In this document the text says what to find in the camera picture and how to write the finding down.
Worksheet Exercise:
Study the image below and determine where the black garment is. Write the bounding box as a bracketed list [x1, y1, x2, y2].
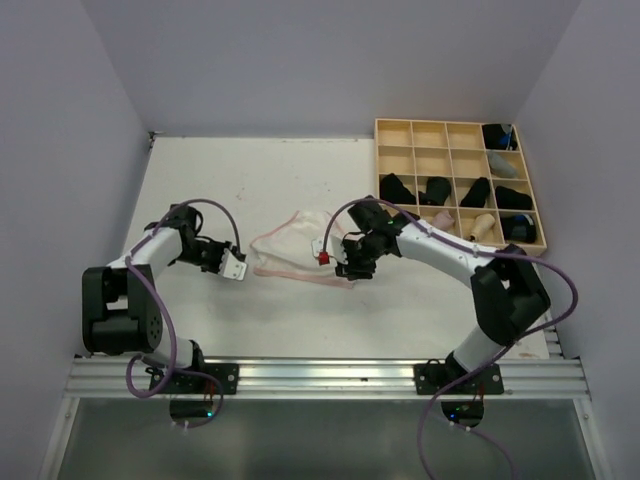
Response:
[379, 173, 416, 205]

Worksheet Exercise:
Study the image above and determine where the white pink-trimmed underwear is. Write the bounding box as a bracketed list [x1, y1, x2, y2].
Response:
[250, 210, 353, 290]

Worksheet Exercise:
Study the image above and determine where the black striped underwear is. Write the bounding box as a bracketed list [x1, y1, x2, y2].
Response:
[418, 176, 451, 206]

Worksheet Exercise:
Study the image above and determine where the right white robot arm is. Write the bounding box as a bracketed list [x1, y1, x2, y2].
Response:
[316, 196, 551, 393]

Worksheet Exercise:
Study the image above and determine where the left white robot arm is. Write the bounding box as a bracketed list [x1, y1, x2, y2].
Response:
[81, 199, 245, 393]

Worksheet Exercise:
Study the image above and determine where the pink rolled underwear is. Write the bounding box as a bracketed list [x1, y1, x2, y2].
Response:
[431, 210, 455, 231]

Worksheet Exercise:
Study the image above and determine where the beige rolled underwear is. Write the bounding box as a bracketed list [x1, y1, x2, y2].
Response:
[468, 213, 495, 243]

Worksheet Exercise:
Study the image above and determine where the black rolled underwear middle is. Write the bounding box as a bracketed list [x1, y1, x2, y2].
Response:
[459, 177, 490, 208]

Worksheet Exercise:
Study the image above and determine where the black rolled underwear right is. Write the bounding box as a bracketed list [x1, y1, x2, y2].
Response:
[495, 186, 533, 210]

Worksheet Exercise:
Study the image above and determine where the black blue rolled underwear bottom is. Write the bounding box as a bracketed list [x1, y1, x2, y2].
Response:
[500, 214, 538, 244]

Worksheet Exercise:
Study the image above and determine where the black blue rolled underwear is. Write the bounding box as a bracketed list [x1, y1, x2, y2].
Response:
[481, 123, 518, 151]
[500, 214, 538, 244]

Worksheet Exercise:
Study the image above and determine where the grey rolled underwear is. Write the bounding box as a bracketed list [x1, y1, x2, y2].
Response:
[487, 151, 518, 179]

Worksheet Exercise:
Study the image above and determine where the black blue rolled underwear top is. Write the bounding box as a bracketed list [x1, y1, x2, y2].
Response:
[481, 123, 518, 151]

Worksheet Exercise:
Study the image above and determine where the wooden compartment organizer box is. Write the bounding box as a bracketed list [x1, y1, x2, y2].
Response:
[374, 118, 547, 256]

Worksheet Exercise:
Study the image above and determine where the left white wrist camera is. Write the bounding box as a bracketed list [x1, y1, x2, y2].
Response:
[218, 248, 248, 282]

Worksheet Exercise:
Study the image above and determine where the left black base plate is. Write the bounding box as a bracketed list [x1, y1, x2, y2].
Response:
[161, 363, 240, 395]

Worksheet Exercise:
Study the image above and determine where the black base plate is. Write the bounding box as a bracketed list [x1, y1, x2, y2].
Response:
[161, 363, 240, 395]
[413, 359, 505, 396]

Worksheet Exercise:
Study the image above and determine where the aluminium mounting rail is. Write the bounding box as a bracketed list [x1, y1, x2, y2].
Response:
[63, 356, 590, 400]

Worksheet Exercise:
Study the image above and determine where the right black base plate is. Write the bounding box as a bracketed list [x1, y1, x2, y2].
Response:
[413, 359, 505, 396]

